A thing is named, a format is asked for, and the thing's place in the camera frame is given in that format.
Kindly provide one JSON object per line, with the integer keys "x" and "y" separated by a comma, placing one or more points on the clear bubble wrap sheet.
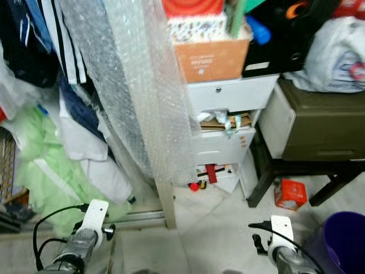
{"x": 142, "y": 85}

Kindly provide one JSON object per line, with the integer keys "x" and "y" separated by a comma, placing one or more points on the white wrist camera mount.
{"x": 94, "y": 220}
{"x": 281, "y": 234}

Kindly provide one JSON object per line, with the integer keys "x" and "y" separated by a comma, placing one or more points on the white patterned box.
{"x": 197, "y": 28}

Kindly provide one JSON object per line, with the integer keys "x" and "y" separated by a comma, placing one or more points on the light green garment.
{"x": 51, "y": 171}

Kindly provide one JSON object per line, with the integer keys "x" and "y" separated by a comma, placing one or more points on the pale wooden post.
{"x": 165, "y": 205}

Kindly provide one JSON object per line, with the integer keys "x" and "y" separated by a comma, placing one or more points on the small red ball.
{"x": 194, "y": 186}

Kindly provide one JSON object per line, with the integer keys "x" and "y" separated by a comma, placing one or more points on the olive brown storage cabinet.
{"x": 325, "y": 123}

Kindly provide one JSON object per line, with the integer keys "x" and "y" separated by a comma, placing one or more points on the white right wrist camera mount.
{"x": 281, "y": 234}

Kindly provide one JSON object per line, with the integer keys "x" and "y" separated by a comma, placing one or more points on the dark navy garment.
{"x": 25, "y": 45}

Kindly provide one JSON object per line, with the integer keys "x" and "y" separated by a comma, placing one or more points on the purple plastic bucket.
{"x": 342, "y": 245}

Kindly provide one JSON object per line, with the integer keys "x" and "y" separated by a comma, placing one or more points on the white printed plastic bag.
{"x": 328, "y": 57}

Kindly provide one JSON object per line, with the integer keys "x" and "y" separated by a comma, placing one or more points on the black wooden stool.
{"x": 268, "y": 171}

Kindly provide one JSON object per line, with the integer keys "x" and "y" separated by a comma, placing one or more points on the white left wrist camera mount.
{"x": 94, "y": 220}

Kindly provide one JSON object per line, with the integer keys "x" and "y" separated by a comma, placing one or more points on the small red carton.
{"x": 291, "y": 195}

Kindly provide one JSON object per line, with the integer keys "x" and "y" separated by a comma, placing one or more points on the white drawer cabinet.
{"x": 234, "y": 94}

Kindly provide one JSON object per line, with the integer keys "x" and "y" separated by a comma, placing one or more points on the blue plastic bottle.
{"x": 259, "y": 31}

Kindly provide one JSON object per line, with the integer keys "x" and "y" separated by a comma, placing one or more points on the metal floor rail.
{"x": 137, "y": 217}

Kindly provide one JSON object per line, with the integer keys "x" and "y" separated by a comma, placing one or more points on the green stick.
{"x": 238, "y": 14}

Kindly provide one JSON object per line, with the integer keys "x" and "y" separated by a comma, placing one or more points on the orange cardboard box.
{"x": 214, "y": 60}

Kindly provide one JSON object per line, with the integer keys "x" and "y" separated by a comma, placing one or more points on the white shirt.
{"x": 85, "y": 142}

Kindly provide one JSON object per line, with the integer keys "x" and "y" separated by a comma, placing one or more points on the red box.
{"x": 194, "y": 7}

